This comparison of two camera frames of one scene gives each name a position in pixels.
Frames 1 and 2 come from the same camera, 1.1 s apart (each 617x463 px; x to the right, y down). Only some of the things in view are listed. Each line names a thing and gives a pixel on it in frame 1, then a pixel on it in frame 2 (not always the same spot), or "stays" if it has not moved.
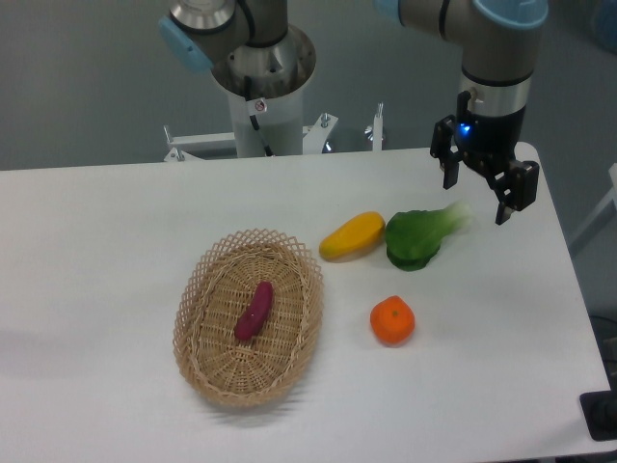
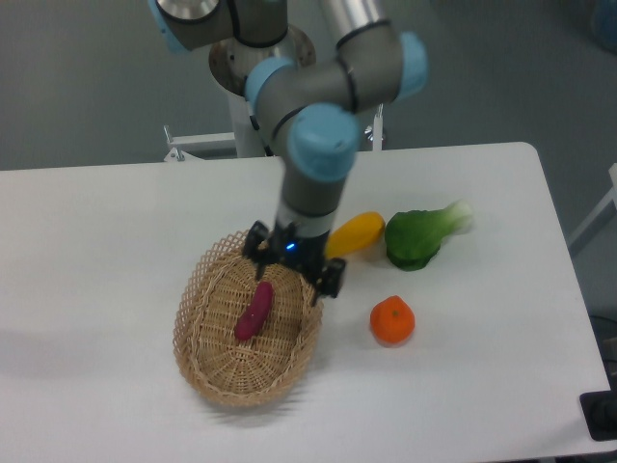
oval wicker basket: x=218 y=291 stays
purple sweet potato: x=257 y=313 stays
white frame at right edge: x=611 y=197 stays
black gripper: x=492 y=142 to x=307 y=254
